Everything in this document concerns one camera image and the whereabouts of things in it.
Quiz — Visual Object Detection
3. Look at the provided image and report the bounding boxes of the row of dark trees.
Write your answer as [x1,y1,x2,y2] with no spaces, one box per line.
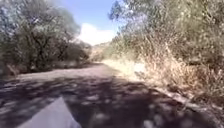
[0,0,93,78]

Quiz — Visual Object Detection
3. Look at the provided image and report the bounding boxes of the dry bushes and tall grass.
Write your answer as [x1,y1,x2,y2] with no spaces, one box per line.
[101,0,224,118]

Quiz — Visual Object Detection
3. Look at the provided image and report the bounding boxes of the grey-brown dirt road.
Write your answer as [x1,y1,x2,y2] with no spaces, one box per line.
[0,62,221,128]

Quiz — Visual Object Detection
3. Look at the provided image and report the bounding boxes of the distant wooded hillside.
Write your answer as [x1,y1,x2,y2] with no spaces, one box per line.
[89,41,113,63]

